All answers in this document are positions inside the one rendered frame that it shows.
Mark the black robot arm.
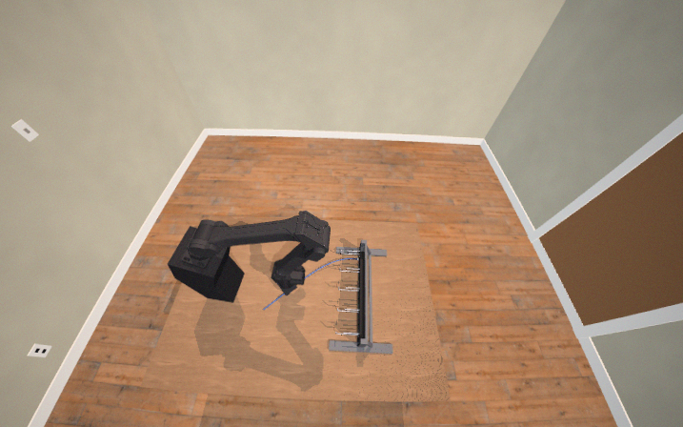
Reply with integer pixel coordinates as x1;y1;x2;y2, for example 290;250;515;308
182;211;331;287

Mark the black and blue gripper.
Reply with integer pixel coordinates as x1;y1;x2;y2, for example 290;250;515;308
277;282;297;295

